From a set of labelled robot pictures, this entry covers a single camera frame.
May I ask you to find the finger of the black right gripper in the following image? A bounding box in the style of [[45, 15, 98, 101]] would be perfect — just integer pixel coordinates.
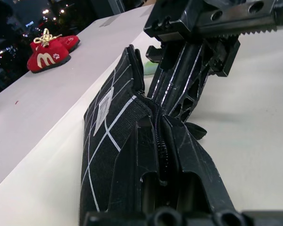
[[145, 42, 187, 111], [164, 35, 241, 123]]

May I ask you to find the green highlighter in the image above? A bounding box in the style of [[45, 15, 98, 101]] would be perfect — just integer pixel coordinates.
[[143, 60, 157, 75]]

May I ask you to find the red slipper with M logo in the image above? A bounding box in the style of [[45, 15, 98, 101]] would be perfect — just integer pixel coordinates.
[[26, 41, 72, 74]]

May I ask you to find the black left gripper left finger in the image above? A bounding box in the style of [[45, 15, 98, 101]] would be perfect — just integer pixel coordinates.
[[105, 115, 161, 213]]

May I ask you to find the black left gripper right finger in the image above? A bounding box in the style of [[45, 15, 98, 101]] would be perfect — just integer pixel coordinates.
[[163, 114, 237, 213]]

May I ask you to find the red slipper with white print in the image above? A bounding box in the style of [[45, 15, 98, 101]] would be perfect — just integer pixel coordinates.
[[30, 35, 81, 51]]

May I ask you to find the cream cord bow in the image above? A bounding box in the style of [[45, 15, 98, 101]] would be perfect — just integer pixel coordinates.
[[33, 28, 63, 47]]

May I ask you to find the black white-grid zip pouch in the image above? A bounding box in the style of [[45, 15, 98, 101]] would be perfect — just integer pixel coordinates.
[[79, 44, 208, 226]]

